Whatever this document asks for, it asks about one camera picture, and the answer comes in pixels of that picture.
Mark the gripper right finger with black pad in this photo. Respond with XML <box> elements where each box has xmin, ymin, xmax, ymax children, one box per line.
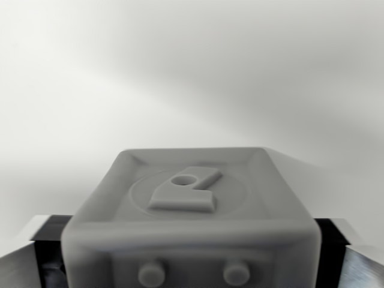
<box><xmin>311</xmin><ymin>218</ymin><xmax>384</xmax><ymax>288</ymax></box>

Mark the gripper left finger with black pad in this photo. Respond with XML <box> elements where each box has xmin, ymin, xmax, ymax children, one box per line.
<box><xmin>0</xmin><ymin>214</ymin><xmax>74</xmax><ymax>288</ymax></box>

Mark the grey dice cube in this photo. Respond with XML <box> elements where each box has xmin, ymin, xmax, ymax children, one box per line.
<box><xmin>61</xmin><ymin>146</ymin><xmax>323</xmax><ymax>288</ymax></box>

